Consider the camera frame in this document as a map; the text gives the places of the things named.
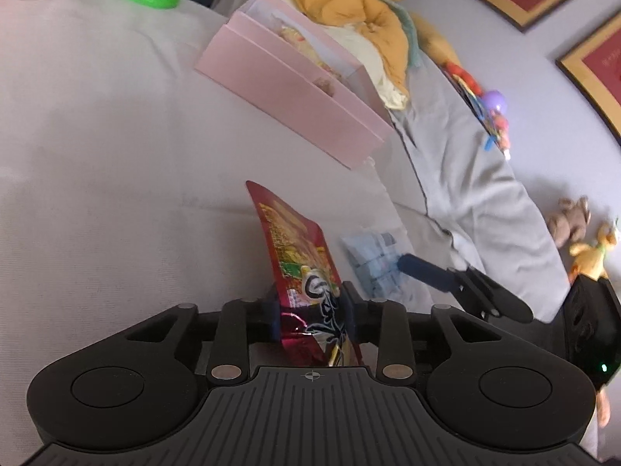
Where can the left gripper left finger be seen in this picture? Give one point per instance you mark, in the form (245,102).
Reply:
(239,325)

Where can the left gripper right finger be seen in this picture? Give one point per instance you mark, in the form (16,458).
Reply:
(385,325)

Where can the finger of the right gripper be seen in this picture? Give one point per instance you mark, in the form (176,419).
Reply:
(428,273)

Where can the dark red snack bag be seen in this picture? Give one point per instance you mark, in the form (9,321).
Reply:
(312,329)

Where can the light blue snack packet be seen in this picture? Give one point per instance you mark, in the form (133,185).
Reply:
(374,258)

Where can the grey sofa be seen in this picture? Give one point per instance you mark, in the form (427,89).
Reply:
(430,184)

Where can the yellow plush toy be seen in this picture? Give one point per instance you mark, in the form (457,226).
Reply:
(588,260)

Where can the colourful toy pile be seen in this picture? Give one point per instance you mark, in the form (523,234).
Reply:
(489,107)

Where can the pink cardboard box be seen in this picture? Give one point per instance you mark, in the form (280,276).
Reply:
(277,60)

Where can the orange yellow blanket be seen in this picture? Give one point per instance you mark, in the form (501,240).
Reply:
(379,33)

